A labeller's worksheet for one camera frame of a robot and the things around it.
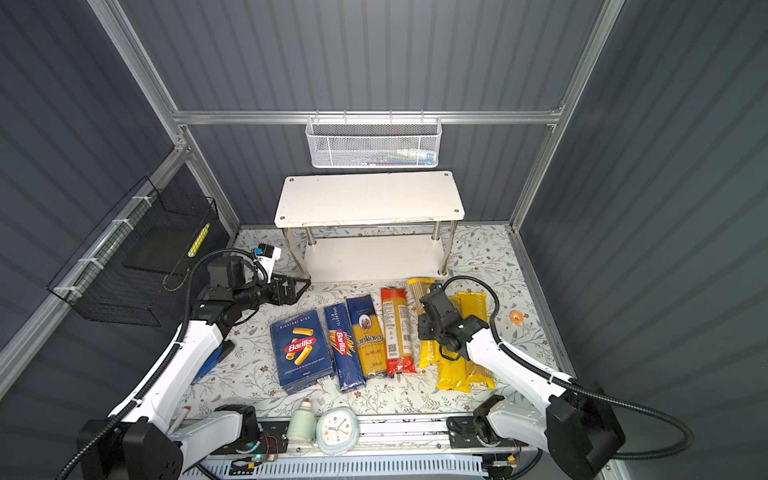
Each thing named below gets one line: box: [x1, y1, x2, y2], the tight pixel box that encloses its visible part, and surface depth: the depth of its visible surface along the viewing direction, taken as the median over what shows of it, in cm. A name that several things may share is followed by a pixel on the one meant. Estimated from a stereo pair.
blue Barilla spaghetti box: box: [324, 303, 366, 393], surface depth 86 cm
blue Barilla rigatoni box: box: [270, 310, 335, 395], surface depth 83 cm
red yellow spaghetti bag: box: [380, 287, 417, 376], surface depth 90 cm
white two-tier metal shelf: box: [274, 170, 465, 282], surface depth 88 cm
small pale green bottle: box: [287, 398, 317, 444], surface depth 71 cm
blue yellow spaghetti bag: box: [346, 294, 388, 379], surface depth 91 cm
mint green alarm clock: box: [316, 406, 360, 456], surface depth 74 cm
